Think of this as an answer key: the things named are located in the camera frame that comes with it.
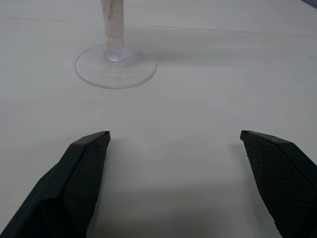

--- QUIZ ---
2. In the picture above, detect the clear plastic cup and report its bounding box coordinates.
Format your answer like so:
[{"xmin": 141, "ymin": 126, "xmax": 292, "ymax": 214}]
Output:
[{"xmin": 75, "ymin": 0, "xmax": 158, "ymax": 89}]

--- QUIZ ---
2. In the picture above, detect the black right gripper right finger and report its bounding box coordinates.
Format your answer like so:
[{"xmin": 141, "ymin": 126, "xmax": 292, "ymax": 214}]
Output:
[{"xmin": 239, "ymin": 130, "xmax": 317, "ymax": 238}]

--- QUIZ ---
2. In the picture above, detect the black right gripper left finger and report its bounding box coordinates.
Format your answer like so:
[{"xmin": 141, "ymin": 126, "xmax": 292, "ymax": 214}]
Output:
[{"xmin": 0, "ymin": 130, "xmax": 111, "ymax": 238}]

